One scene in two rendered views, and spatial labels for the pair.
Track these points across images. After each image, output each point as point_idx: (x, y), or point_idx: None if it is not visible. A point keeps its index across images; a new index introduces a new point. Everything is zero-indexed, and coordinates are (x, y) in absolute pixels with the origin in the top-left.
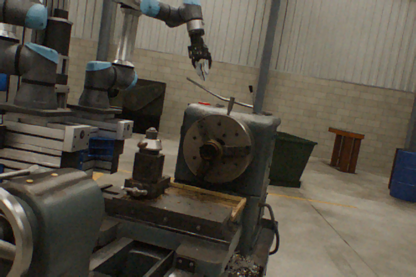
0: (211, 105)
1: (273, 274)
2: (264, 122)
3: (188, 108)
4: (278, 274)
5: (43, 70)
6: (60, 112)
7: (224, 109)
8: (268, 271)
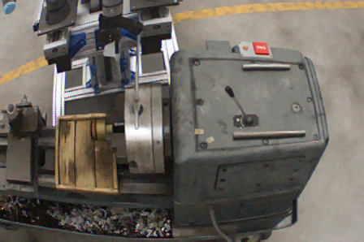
0: (266, 57)
1: (342, 235)
2: (176, 153)
3: (173, 54)
4: (346, 239)
5: (47, 5)
6: (51, 30)
7: (187, 89)
8: (347, 229)
